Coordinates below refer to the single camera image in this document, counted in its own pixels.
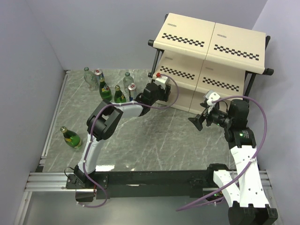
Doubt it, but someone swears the clear glass bottle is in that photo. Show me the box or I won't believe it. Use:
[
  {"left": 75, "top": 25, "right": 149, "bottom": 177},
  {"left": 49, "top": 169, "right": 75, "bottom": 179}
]
[
  {"left": 83, "top": 67, "right": 99, "bottom": 90},
  {"left": 123, "top": 72, "right": 134, "bottom": 91}
]

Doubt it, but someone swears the black base beam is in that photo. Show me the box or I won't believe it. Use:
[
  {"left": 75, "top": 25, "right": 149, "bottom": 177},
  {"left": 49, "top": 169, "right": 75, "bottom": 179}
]
[{"left": 66, "top": 169, "right": 218, "bottom": 202}]

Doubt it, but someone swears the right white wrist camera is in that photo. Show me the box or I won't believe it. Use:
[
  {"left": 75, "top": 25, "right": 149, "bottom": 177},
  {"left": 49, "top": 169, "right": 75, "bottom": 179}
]
[{"left": 203, "top": 90, "right": 220, "bottom": 114}]

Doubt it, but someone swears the aluminium frame rail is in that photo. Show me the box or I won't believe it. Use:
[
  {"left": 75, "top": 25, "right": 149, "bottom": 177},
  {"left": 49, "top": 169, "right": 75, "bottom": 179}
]
[{"left": 14, "top": 70, "right": 71, "bottom": 225}]

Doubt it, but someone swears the silver can red tab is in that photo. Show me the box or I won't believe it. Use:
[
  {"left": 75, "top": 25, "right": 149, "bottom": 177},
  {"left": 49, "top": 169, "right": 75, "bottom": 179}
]
[{"left": 94, "top": 68, "right": 104, "bottom": 83}]

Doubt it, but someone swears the green Perrier bottle tall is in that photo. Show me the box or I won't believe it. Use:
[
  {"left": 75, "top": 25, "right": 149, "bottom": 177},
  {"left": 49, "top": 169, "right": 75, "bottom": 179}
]
[{"left": 99, "top": 77, "right": 112, "bottom": 101}]

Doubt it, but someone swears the green bottle near left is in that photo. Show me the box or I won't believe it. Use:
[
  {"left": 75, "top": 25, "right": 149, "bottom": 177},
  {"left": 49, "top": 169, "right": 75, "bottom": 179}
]
[{"left": 60, "top": 126, "right": 82, "bottom": 149}]

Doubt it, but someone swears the clear glass bottle far left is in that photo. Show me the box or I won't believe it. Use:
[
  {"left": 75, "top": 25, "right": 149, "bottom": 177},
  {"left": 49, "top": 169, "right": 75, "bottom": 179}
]
[{"left": 83, "top": 67, "right": 99, "bottom": 90}]

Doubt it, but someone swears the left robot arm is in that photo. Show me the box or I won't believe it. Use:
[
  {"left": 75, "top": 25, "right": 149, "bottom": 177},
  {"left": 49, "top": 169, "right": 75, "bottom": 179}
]
[{"left": 67, "top": 81, "right": 171, "bottom": 188}]

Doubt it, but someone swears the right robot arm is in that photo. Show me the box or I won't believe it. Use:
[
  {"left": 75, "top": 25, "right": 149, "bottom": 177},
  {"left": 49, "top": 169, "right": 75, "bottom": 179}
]
[{"left": 190, "top": 99, "right": 278, "bottom": 225}]

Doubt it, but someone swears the purple cable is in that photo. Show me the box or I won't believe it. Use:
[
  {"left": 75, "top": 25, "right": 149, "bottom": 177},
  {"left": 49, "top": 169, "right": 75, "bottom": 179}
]
[
  {"left": 78, "top": 73, "right": 180, "bottom": 209},
  {"left": 176, "top": 96, "right": 268, "bottom": 212}
]

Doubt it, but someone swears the beige checkered shelf rack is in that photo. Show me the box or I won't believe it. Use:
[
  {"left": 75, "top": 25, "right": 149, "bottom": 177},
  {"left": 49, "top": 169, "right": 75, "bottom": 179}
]
[{"left": 148, "top": 13, "right": 274, "bottom": 114}]

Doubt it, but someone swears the green Perrier bottle front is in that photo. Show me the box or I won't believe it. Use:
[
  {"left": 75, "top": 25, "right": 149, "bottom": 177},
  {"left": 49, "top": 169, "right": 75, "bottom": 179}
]
[{"left": 114, "top": 85, "right": 127, "bottom": 103}]

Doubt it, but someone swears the clear glass bottle middle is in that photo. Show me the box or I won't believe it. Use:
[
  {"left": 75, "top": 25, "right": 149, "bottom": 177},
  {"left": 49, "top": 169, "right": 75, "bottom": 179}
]
[{"left": 123, "top": 72, "right": 134, "bottom": 91}]

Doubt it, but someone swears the Red Bull can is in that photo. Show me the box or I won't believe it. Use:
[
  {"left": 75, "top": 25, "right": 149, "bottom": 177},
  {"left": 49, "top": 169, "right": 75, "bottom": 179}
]
[{"left": 128, "top": 83, "right": 137, "bottom": 101}]

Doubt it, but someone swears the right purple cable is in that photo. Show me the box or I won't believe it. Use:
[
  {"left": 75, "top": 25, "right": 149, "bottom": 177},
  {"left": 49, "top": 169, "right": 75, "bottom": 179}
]
[{"left": 176, "top": 96, "right": 268, "bottom": 212}]

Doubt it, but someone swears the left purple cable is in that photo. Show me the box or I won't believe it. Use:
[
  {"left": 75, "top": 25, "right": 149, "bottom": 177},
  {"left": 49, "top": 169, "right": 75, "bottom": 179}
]
[{"left": 78, "top": 73, "right": 180, "bottom": 209}]

